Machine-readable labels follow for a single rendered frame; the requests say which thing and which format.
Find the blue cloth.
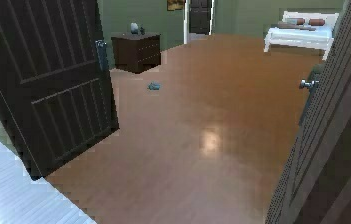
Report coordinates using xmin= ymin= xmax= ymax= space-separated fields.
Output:
xmin=147 ymin=81 xmax=162 ymax=92

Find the dark brown chest of drawers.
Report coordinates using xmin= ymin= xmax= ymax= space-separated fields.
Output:
xmin=111 ymin=32 xmax=162 ymax=75

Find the dark brown room door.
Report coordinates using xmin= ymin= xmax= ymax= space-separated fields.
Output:
xmin=264 ymin=0 xmax=351 ymax=224
xmin=188 ymin=0 xmax=213 ymax=35
xmin=0 ymin=0 xmax=120 ymax=181

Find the framed picture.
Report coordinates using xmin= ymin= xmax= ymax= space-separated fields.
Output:
xmin=166 ymin=0 xmax=186 ymax=12

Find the white bed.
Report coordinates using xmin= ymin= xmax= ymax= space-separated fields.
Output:
xmin=263 ymin=10 xmax=340 ymax=61

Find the reddish brown pillow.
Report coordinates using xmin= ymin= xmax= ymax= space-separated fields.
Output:
xmin=286 ymin=18 xmax=306 ymax=26
xmin=308 ymin=18 xmax=326 ymax=27

